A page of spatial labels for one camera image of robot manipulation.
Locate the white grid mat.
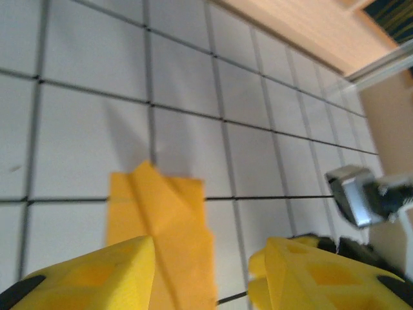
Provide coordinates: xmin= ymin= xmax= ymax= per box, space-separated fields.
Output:
xmin=0 ymin=0 xmax=388 ymax=310

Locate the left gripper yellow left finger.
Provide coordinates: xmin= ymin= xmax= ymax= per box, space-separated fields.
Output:
xmin=8 ymin=235 xmax=157 ymax=310

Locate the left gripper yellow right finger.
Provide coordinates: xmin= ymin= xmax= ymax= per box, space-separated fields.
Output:
xmin=247 ymin=234 xmax=413 ymax=310

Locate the aluminium corner post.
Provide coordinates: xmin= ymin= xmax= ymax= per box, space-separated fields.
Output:
xmin=345 ymin=41 xmax=413 ymax=84

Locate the orange paper sheet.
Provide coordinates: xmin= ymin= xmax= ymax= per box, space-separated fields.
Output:
xmin=105 ymin=160 xmax=217 ymax=310

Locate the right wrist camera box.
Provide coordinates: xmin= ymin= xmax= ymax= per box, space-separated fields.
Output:
xmin=324 ymin=163 xmax=413 ymax=229

